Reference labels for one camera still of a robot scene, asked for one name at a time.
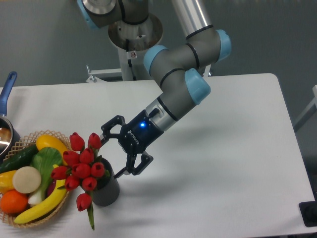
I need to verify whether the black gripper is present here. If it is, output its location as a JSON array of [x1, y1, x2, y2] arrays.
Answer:
[[100, 110, 165, 179]]

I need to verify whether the red tulip bouquet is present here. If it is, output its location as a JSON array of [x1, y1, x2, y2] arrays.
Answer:
[[51, 132, 110, 230]]

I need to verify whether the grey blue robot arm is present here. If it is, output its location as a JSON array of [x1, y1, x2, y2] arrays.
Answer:
[[77, 0, 231, 178]]

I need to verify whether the dark grey ribbed vase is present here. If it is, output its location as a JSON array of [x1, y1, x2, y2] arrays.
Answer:
[[93, 158, 120, 207]]

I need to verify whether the green bok choy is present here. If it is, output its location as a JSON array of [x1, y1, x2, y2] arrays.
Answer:
[[28, 147, 62, 207]]

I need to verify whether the purple red vegetable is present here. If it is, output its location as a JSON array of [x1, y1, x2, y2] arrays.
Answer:
[[46, 180, 56, 197]]

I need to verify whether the yellow banana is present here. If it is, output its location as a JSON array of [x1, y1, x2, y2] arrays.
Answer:
[[13, 179, 67, 225]]

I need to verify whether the dark green cucumber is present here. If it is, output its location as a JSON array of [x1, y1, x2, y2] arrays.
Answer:
[[0, 144, 38, 173]]

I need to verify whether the round beige disc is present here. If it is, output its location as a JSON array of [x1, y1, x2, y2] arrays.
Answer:
[[12, 166, 42, 194]]

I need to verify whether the yellow pepper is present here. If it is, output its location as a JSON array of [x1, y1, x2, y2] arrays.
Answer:
[[0, 170, 16, 194]]

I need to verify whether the orange fruit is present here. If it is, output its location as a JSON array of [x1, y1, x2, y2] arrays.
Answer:
[[0, 190, 28, 214]]

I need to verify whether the woven wicker basket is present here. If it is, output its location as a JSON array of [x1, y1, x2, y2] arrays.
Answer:
[[0, 130, 71, 229]]

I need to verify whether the black device at table edge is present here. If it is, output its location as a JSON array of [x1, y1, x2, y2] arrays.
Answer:
[[299, 201, 317, 227]]

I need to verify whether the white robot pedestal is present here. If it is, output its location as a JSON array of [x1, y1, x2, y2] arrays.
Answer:
[[86, 12, 213, 83]]

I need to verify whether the blue handled saucepan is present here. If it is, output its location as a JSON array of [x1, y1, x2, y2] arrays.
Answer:
[[0, 71, 20, 163]]

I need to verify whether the white frame at right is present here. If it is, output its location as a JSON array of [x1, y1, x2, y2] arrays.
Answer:
[[293, 85, 317, 133]]

